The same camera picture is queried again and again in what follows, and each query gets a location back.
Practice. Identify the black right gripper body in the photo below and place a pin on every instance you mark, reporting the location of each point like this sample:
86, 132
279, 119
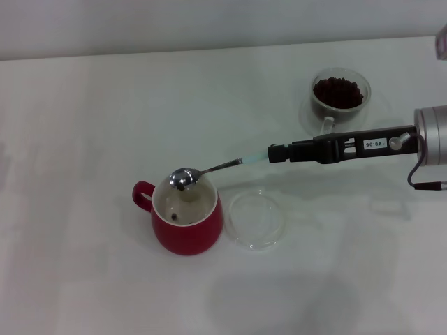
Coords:
375, 143

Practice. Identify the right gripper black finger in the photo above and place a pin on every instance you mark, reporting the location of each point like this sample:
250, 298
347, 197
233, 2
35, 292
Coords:
307, 157
307, 146

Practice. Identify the few coffee beans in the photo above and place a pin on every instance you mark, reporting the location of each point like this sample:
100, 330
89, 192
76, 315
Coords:
173, 216

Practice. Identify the pile of coffee beans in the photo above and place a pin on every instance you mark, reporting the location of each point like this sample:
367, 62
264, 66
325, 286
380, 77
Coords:
338, 92

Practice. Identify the small clear glass saucer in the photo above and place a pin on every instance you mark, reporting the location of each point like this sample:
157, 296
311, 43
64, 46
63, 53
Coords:
255, 216

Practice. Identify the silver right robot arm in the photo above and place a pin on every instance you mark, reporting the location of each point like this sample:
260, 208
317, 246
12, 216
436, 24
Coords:
434, 136

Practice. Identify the red ceramic mug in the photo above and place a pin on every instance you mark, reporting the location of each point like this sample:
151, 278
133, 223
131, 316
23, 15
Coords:
188, 237

